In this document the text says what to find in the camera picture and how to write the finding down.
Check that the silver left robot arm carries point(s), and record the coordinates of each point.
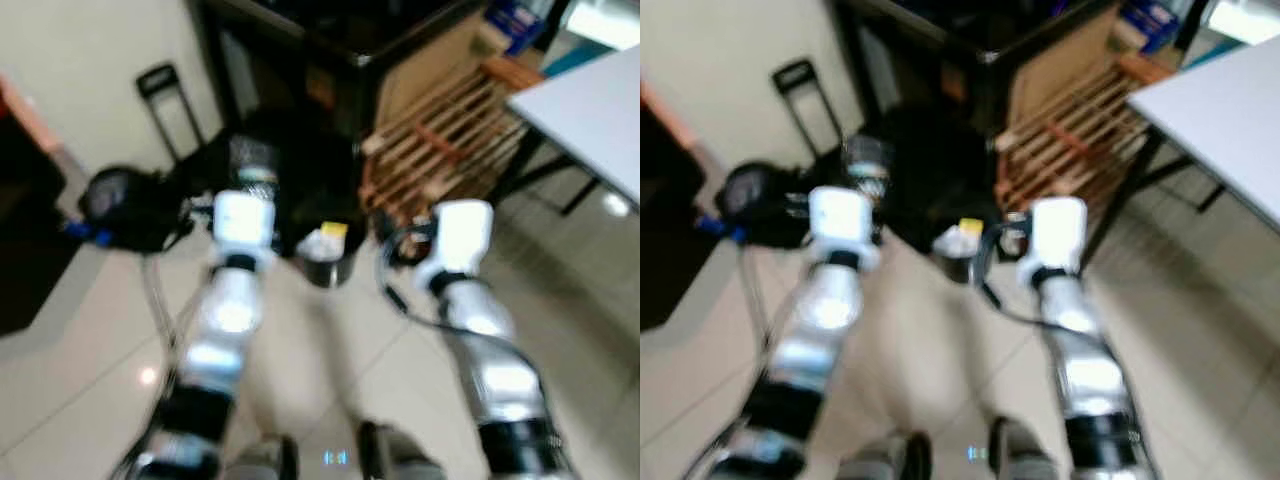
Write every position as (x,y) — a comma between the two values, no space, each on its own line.
(825,315)
(225,320)

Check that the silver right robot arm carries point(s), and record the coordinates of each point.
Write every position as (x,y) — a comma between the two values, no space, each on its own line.
(500,370)
(1095,370)

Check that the white and yellow trash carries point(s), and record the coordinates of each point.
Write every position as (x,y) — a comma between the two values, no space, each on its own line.
(325,240)
(962,236)

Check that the small dark rubbish bin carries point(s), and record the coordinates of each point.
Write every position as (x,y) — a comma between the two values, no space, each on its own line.
(960,268)
(325,270)

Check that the wooden slatted crate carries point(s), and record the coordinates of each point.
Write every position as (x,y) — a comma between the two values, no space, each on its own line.
(450,130)
(1075,125)

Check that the black cabinet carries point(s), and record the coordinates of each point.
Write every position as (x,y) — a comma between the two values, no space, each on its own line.
(950,40)
(330,40)

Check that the robot right leg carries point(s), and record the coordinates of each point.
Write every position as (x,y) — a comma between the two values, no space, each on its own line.
(395,455)
(1025,452)

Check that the robot leg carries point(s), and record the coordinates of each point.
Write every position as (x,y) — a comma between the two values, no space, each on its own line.
(1025,452)
(262,460)
(885,458)
(395,455)

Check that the blue box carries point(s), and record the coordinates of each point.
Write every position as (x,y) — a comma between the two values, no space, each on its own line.
(1150,20)
(515,22)

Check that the robot left leg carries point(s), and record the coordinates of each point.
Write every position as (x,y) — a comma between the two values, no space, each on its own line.
(885,458)
(262,460)

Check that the dark furniture with orange edge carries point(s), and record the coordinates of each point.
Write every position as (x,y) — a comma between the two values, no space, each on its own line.
(670,220)
(30,220)

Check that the round black helmet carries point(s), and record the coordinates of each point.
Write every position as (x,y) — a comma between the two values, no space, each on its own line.
(755,200)
(120,205)

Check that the small blue object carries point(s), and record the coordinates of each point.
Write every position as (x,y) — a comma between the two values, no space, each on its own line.
(88,235)
(720,228)

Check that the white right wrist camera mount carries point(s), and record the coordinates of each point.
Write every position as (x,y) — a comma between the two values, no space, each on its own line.
(1058,232)
(460,235)

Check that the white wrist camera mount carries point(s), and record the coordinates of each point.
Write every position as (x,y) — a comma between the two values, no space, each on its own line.
(243,220)
(840,218)
(1058,232)
(460,235)

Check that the black table frame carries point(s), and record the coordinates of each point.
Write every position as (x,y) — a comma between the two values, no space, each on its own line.
(1150,180)
(545,170)

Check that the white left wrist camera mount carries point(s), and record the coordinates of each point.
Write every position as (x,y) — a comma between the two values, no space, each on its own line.
(243,220)
(840,218)

